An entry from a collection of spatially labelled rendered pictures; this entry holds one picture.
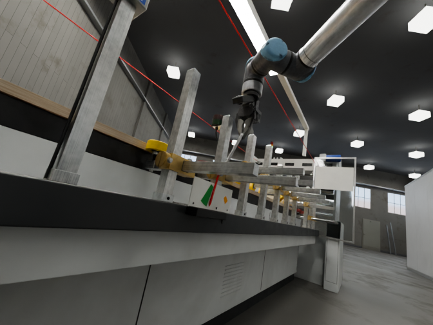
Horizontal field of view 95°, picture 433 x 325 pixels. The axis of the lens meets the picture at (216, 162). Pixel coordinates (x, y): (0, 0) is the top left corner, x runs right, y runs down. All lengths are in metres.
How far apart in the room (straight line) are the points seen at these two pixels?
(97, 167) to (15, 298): 0.37
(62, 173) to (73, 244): 0.15
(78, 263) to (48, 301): 0.26
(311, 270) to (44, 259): 3.18
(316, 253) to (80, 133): 3.20
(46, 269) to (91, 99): 0.34
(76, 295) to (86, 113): 0.55
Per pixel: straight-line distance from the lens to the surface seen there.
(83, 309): 0.85
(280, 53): 0.88
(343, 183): 3.24
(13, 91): 0.69
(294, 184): 0.71
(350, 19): 0.83
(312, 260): 3.38
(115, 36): 0.59
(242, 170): 0.50
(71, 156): 0.48
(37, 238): 0.51
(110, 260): 0.58
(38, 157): 0.69
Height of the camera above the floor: 0.70
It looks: 13 degrees up
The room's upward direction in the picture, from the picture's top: 11 degrees clockwise
